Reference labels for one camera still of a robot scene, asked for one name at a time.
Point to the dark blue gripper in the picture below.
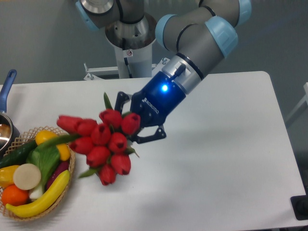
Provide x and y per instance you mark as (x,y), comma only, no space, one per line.
(153,103)

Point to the red tulip bouquet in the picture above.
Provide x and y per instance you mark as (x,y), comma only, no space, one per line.
(104,144)

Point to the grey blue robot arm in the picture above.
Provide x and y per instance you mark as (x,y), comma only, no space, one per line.
(175,52)

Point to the yellow squash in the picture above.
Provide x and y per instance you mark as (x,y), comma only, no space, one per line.
(45,135)

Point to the purple sweet potato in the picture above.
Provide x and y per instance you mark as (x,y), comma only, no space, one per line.
(63,165)

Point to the green bok choy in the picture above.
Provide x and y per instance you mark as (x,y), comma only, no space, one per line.
(46,160)

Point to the woven wicker basket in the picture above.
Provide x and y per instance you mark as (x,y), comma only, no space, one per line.
(25,138)

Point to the dark green cucumber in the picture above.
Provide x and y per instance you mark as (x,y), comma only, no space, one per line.
(18,155)

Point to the beige round slice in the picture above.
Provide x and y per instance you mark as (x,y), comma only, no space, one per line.
(27,176)

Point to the long yellow banana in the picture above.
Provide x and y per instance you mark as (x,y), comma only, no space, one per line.
(49,198)

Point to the yellow bell pepper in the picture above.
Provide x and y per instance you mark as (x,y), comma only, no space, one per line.
(6,175)

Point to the orange fruit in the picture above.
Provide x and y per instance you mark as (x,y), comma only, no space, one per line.
(14,196)

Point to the black device at edge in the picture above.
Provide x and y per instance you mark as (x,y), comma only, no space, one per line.
(300,206)

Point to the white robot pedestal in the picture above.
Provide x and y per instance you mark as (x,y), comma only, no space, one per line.
(133,45)

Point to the blue handled saucepan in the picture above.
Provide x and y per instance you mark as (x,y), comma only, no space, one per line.
(8,131)

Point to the white frame at right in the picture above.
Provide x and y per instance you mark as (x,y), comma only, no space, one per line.
(299,108)

